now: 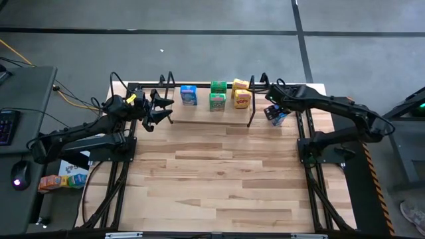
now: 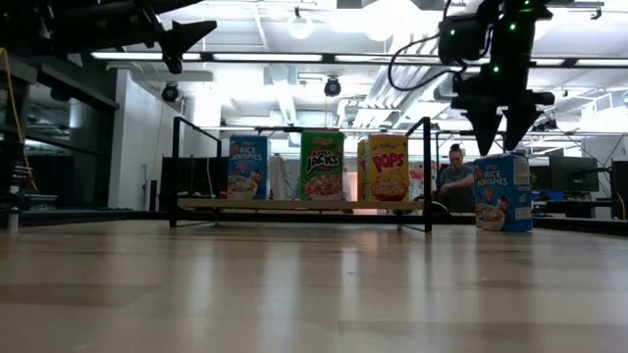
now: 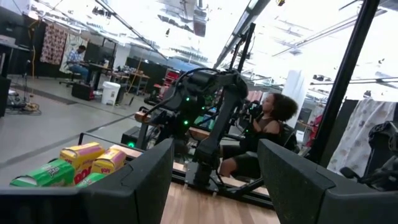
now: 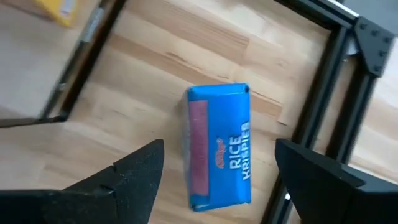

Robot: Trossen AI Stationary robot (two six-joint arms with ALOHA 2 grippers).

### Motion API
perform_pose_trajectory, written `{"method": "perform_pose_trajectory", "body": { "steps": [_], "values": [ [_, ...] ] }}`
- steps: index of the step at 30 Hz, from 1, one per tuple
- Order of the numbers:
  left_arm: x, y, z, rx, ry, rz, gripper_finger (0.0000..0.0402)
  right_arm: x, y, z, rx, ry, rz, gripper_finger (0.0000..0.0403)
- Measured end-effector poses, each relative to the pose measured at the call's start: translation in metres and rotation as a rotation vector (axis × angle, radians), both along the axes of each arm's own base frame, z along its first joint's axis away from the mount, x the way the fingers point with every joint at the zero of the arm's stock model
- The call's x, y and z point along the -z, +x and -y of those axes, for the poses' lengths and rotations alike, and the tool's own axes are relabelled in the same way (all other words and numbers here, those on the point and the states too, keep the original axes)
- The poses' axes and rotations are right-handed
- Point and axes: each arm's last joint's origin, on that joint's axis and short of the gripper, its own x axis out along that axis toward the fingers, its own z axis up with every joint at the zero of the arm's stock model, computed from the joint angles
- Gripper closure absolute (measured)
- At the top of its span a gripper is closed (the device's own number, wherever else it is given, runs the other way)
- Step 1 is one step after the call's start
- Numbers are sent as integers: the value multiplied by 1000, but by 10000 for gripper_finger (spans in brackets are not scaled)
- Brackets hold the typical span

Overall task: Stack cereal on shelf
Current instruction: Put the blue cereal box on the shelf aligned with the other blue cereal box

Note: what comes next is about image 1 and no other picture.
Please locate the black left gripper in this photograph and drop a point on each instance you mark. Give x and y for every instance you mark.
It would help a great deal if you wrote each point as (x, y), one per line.
(148, 114)

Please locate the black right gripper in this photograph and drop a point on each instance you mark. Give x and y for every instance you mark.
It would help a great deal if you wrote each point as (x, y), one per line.
(272, 113)

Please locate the blue mini cereal box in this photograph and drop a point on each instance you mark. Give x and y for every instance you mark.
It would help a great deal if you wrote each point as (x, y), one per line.
(283, 120)
(188, 95)

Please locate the yellow mini cereal box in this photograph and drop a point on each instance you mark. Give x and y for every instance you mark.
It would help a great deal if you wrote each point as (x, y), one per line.
(240, 84)
(242, 99)

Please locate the green mini cereal box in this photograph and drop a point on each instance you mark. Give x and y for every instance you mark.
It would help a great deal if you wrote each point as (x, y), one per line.
(217, 102)
(218, 87)

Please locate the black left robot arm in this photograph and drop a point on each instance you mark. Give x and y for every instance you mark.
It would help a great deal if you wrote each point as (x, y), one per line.
(83, 136)

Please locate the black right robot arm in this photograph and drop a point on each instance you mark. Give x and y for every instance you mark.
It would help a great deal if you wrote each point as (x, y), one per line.
(338, 106)

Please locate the colourful cereal multipack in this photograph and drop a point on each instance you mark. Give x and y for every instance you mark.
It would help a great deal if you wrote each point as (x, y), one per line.
(61, 181)

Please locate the yellow tag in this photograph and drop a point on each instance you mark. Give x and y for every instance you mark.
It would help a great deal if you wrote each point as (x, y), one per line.
(131, 98)

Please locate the black metal beam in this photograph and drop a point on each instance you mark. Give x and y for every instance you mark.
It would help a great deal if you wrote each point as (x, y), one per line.
(78, 162)

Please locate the white printed cardboard box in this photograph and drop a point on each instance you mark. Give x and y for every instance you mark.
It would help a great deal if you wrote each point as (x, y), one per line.
(71, 168)

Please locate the black mat with hazard stripe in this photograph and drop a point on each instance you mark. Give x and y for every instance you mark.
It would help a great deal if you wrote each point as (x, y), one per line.
(358, 192)

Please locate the grey desk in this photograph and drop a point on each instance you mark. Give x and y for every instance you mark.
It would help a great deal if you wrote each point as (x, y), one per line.
(30, 96)

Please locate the dark grey metal cart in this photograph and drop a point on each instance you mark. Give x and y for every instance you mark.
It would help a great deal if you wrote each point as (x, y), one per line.
(411, 159)

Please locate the black backlit keyboard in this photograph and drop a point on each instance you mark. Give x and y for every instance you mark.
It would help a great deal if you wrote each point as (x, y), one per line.
(7, 127)

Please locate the black computer mouse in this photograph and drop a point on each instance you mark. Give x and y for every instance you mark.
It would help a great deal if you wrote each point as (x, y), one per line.
(20, 175)

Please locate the desk caster wheel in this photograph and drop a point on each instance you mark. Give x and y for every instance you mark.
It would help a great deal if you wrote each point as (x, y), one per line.
(42, 221)

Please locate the person's shoe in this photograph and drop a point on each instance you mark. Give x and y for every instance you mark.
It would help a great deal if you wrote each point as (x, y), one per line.
(413, 214)

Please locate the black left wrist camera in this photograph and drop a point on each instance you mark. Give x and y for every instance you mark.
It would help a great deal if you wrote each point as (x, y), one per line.
(140, 95)

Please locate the black aluminium table frame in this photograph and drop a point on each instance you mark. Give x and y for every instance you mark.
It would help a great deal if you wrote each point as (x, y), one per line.
(312, 199)

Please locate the silver metal bracket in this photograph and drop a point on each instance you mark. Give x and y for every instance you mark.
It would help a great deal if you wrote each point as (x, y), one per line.
(123, 235)
(308, 236)

